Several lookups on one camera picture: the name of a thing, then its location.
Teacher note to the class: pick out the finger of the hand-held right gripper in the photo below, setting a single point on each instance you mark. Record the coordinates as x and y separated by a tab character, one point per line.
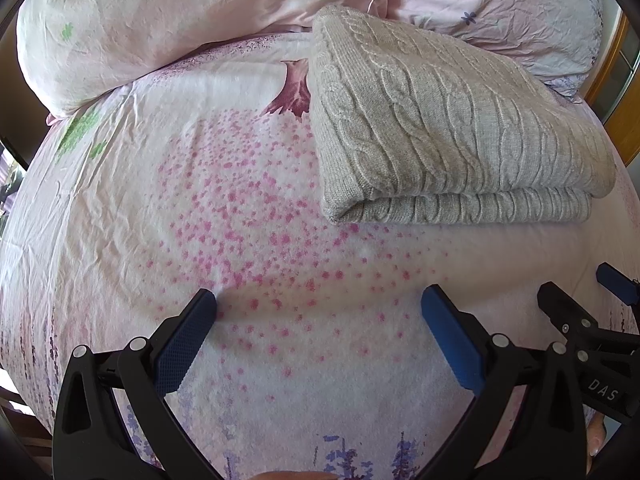
567	317
617	282

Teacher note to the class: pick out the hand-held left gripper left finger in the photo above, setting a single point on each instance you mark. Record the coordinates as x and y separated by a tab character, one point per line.
184	347

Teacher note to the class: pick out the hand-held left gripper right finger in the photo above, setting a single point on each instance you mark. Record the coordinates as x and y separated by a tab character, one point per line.
450	342

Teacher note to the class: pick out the person's right hand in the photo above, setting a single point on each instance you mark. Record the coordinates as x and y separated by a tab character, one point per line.
596	437

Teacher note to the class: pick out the pink floral bed sheet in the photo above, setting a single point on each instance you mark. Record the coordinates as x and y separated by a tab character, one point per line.
200	210

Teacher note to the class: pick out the wooden headboard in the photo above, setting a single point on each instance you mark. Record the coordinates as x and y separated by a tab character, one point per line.
612	70

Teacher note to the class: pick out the pink floral pillow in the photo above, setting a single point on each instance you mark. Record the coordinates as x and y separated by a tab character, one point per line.
165	25
505	10

